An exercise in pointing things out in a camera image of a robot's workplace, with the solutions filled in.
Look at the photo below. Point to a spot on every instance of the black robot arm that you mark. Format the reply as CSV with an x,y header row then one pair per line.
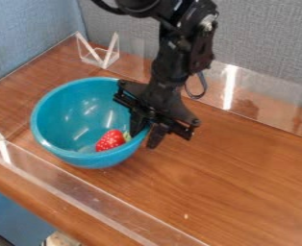
x,y
188,27

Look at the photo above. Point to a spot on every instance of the clear acrylic front barrier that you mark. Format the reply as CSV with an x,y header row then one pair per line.
x,y
31,173

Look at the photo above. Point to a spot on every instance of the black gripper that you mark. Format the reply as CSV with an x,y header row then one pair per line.
x,y
157,106

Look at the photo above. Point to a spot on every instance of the clear acrylic barrier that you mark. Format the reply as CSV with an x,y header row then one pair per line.
x,y
31,173
257,96

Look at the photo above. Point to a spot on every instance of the clear acrylic back barrier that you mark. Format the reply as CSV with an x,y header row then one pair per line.
x,y
257,96

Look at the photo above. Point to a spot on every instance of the blue bowl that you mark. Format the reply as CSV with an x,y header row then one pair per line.
x,y
74,115

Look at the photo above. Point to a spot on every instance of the red toy strawberry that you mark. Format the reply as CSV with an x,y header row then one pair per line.
x,y
111,140

